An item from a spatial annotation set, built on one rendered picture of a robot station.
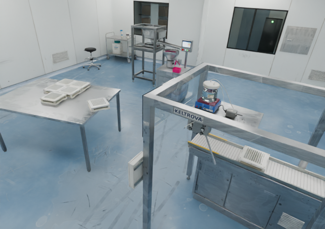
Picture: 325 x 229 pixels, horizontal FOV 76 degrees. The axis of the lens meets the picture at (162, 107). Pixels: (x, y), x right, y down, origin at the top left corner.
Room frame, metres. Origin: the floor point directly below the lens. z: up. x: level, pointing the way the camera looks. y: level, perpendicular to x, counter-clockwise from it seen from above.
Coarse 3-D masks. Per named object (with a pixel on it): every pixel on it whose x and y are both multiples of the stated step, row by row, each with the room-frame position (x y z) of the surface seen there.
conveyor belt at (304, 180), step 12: (204, 144) 1.81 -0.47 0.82; (216, 144) 1.82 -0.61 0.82; (228, 144) 1.83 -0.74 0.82; (228, 156) 1.64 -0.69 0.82; (276, 168) 1.51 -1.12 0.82; (288, 168) 1.52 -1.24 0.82; (288, 180) 1.36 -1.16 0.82; (300, 180) 1.37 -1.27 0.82; (312, 180) 1.38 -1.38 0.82; (324, 192) 1.25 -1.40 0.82
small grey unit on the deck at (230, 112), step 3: (228, 108) 1.73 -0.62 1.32; (225, 111) 1.71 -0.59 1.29; (228, 111) 1.68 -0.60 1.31; (231, 111) 1.68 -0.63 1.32; (234, 111) 1.68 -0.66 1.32; (225, 114) 1.69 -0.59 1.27; (228, 114) 1.67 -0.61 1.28; (231, 114) 1.66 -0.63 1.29; (234, 114) 1.65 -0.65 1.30; (231, 117) 1.66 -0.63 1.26; (234, 117) 1.64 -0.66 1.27
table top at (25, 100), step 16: (48, 80) 3.35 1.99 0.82; (0, 96) 2.66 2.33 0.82; (16, 96) 2.69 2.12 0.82; (32, 96) 2.72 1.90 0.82; (80, 96) 2.80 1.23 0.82; (96, 96) 2.83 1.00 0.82; (112, 96) 2.86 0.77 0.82; (16, 112) 2.28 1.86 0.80; (32, 112) 2.27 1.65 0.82; (48, 112) 2.30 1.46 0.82; (64, 112) 2.32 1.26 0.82; (80, 112) 2.34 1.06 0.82; (96, 112) 2.39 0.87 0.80
